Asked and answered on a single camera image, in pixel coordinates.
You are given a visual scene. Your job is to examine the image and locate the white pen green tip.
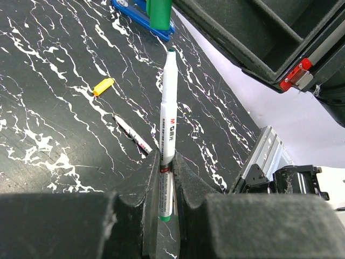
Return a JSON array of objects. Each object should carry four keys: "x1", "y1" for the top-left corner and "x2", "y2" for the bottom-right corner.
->
[{"x1": 158, "y1": 49, "x2": 178, "y2": 222}]

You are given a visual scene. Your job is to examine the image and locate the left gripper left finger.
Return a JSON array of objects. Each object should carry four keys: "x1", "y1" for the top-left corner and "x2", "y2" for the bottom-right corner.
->
[{"x1": 1, "y1": 150, "x2": 160, "y2": 258}]

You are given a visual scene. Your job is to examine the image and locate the yellow pen cap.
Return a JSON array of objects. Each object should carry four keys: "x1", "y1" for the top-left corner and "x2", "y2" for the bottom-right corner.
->
[{"x1": 93, "y1": 78, "x2": 115, "y2": 96}]

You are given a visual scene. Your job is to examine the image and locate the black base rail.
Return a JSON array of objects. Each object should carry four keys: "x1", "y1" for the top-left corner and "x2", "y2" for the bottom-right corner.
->
[{"x1": 229, "y1": 163, "x2": 271, "y2": 194}]

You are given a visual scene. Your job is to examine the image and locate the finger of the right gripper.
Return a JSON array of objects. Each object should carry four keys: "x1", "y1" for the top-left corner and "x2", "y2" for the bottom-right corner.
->
[{"x1": 174, "y1": 1, "x2": 344, "y2": 93}]

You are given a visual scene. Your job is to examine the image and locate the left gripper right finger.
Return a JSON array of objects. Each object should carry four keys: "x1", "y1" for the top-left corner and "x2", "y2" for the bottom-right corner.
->
[{"x1": 172, "y1": 154, "x2": 344, "y2": 258}]

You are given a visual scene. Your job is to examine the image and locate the white pen yellow tip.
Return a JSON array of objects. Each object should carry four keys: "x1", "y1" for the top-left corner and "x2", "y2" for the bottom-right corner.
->
[{"x1": 113, "y1": 115, "x2": 153, "y2": 154}]

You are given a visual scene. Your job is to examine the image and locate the green pen cap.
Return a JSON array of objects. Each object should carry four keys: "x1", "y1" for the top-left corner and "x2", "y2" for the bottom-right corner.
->
[{"x1": 146, "y1": 0, "x2": 172, "y2": 30}]

